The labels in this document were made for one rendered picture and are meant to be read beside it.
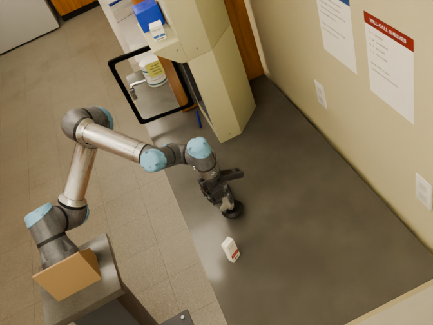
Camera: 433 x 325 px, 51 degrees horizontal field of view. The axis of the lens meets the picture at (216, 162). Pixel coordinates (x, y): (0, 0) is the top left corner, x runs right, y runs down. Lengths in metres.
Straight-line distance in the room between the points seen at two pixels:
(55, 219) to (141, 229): 1.50
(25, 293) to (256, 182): 2.10
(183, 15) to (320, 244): 1.00
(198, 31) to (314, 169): 0.73
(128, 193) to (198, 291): 1.13
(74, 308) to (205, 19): 1.24
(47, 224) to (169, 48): 0.83
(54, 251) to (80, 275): 0.14
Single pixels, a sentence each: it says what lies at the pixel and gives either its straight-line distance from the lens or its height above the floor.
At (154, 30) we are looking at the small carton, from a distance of 1.91.
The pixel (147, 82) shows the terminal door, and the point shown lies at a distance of 2.30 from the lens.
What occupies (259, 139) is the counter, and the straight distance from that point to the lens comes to 2.13.
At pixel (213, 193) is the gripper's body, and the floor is 1.15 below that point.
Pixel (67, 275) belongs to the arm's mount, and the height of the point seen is 1.05.
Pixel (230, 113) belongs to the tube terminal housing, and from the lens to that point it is 2.12.
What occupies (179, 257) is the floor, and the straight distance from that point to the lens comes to 3.06.
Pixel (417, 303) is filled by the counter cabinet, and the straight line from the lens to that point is 1.70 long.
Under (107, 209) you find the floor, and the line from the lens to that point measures 3.63.
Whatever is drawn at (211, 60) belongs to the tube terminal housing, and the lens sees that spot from 1.95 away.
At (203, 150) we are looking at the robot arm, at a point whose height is 1.35.
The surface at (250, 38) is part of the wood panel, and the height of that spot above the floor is 1.17.
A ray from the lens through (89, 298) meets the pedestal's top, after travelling 1.92.
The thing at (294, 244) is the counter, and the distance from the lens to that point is 1.72.
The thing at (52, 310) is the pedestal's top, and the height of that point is 0.94.
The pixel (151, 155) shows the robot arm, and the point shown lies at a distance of 1.49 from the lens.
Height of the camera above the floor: 2.34
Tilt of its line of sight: 42 degrees down
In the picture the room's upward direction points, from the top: 23 degrees counter-clockwise
